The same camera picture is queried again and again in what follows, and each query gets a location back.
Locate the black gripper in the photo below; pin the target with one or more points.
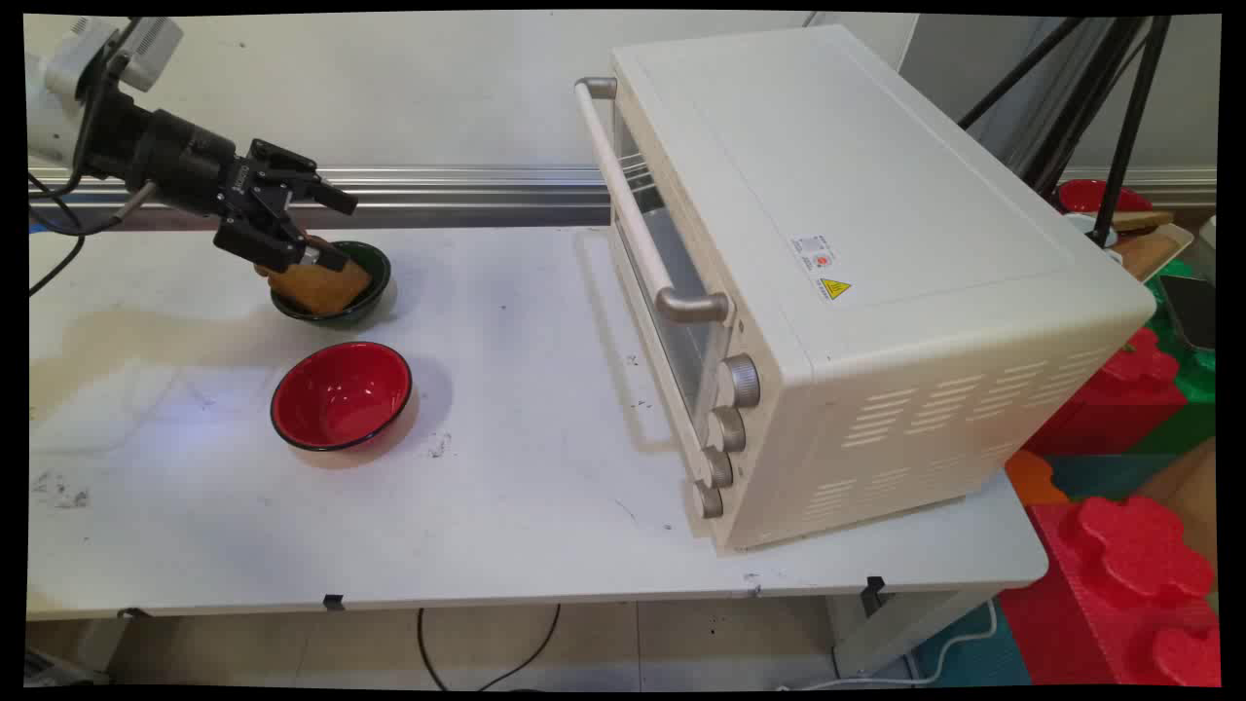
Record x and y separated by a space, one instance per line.
190 166

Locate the brown toast bread slice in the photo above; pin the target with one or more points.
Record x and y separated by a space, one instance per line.
321 288

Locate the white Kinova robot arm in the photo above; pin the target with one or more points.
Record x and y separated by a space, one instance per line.
49 107

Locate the dark green bowl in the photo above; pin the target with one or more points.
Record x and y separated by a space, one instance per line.
376 269

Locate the red bowl black rim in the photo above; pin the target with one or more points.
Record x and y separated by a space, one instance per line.
341 394

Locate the large silver oven knob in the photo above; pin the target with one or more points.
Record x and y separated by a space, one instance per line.
741 381

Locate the cream toaster oven body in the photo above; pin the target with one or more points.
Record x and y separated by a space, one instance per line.
876 243

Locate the white table leg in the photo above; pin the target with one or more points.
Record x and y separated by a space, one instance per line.
905 623

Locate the orange foam piece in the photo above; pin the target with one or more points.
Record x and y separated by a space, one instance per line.
1032 479

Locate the small red background bowl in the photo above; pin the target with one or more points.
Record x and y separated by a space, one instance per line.
1079 195

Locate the black tripod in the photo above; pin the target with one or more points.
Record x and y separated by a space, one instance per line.
1134 117

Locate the wooden block piece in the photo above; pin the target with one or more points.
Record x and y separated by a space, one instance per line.
1149 221

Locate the teal foam mat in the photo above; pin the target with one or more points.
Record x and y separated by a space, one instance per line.
1110 475

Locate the cream plastic tray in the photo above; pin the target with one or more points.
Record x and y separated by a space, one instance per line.
1154 255

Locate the black tablet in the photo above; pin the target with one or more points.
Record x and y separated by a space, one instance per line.
1192 312

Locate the large red foam block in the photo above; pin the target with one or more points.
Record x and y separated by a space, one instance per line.
1119 584

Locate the green foam mat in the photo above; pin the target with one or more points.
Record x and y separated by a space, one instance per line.
1197 394

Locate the aluminium rail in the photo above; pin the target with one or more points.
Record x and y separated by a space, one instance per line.
467 190

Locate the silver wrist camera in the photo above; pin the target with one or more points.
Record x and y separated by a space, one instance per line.
151 49

